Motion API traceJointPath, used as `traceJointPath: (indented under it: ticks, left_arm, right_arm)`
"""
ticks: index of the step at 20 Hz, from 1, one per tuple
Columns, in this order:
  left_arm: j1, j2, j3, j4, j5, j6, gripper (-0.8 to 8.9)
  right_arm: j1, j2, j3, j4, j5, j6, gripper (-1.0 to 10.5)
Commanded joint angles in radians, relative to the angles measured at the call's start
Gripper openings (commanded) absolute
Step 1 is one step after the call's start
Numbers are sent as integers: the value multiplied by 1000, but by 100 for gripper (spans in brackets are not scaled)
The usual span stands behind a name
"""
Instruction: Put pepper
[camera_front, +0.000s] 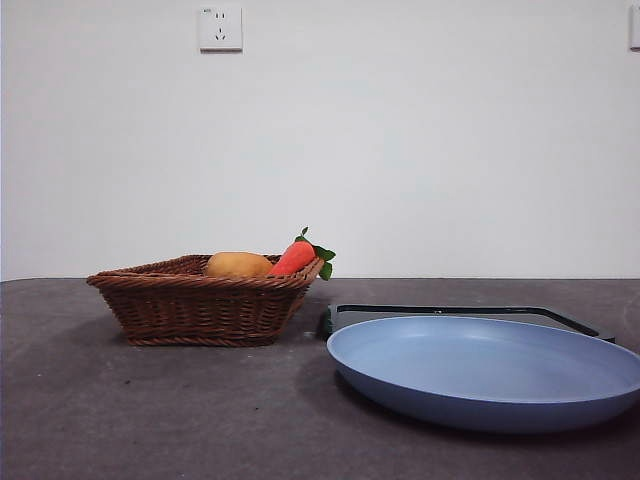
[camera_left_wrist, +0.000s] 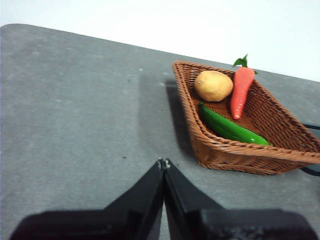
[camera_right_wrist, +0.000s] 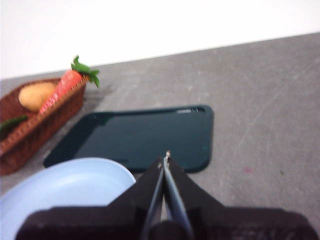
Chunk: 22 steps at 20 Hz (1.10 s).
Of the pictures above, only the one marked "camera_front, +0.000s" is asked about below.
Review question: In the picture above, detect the white wall socket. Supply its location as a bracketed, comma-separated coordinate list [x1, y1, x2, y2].
[199, 5, 244, 53]

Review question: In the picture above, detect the yellow-brown potato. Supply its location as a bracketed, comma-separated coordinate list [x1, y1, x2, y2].
[203, 251, 274, 278]

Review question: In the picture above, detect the black rectangular tray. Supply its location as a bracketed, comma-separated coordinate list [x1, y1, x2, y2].
[319, 303, 617, 345]

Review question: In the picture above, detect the brown wicker basket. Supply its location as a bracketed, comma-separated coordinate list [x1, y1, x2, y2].
[85, 253, 326, 347]

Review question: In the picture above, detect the blue round plate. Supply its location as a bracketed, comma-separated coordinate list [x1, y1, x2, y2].
[326, 314, 640, 434]

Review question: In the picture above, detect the orange carrot with green leaves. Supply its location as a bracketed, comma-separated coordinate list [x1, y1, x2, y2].
[268, 226, 336, 281]

